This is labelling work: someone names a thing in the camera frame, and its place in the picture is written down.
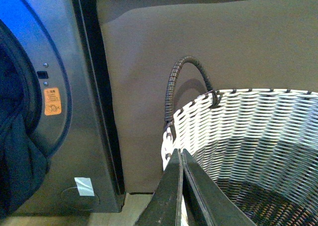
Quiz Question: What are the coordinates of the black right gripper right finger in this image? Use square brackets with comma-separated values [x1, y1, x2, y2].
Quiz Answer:
[182, 150, 255, 226]

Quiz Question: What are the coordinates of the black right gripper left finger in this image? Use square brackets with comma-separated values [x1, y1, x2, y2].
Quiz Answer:
[135, 149, 183, 226]

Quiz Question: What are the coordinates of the dark blue garment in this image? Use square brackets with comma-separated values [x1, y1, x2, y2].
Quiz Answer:
[0, 48, 47, 219]

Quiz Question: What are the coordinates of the grey front-load washing machine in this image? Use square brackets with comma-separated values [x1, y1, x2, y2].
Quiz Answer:
[0, 0, 125, 217]

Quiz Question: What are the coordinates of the white woven laundry basket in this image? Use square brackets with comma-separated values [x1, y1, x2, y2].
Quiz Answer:
[161, 88, 318, 226]

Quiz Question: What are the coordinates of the white tape strip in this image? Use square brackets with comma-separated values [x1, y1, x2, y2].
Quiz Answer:
[74, 177, 95, 197]

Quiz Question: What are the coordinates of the orange warning sticker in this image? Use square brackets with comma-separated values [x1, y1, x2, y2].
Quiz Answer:
[44, 87, 62, 116]

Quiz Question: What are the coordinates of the dark wrapped basket handle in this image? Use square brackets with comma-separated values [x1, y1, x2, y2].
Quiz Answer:
[164, 56, 222, 128]

